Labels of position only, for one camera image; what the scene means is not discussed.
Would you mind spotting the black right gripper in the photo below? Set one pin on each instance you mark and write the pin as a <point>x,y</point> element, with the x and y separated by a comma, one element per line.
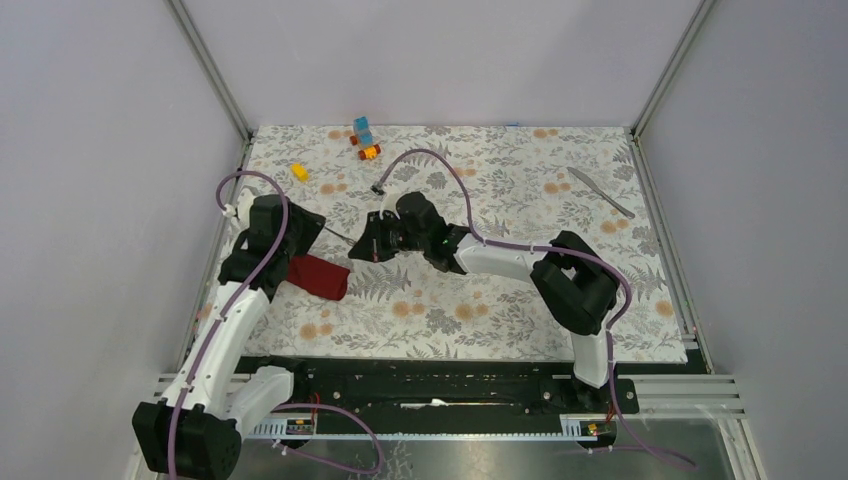
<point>371,246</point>

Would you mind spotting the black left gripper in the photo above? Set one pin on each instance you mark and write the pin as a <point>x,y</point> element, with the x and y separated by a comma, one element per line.
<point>311,224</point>

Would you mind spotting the silver fork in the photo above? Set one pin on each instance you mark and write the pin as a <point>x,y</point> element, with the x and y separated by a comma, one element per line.
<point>344,238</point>

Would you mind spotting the red cloth napkin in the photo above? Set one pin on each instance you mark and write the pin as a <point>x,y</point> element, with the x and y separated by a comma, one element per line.
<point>319,277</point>

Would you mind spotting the silver table knife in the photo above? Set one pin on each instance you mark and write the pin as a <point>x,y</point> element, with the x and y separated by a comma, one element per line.
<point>592,185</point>

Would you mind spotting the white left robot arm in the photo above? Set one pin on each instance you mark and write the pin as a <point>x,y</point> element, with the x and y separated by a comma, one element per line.
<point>196,428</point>

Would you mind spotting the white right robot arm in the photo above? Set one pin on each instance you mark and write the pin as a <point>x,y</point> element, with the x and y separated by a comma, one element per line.
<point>578,288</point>

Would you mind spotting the yellow toy block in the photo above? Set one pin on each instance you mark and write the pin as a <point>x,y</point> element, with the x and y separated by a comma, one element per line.
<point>300,172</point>

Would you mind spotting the blue orange toy car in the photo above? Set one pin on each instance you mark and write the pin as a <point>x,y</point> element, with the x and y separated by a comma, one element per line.
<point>363,140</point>

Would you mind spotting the floral patterned tablecloth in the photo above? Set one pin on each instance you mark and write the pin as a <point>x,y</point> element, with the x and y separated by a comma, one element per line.
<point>511,183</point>

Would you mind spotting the left aluminium frame post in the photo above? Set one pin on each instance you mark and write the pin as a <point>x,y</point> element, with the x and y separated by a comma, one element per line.
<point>195,41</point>

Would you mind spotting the aluminium frame post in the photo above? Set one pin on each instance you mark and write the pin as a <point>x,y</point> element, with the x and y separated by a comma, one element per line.
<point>672,66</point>
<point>195,41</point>

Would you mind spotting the right aluminium frame post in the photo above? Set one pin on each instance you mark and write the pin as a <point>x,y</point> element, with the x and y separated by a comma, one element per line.
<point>672,66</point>

